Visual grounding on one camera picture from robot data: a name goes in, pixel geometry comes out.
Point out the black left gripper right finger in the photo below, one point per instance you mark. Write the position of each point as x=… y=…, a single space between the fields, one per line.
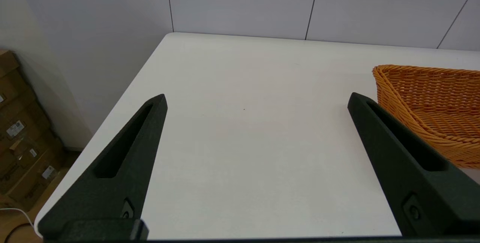
x=416 y=186

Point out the orange wicker basket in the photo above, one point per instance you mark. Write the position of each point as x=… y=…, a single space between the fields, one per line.
x=431 y=100

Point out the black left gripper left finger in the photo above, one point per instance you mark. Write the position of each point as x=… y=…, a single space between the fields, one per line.
x=131 y=164

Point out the brown cardboard box with label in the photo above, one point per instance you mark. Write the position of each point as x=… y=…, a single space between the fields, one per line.
x=26 y=123
x=9 y=85
x=30 y=175

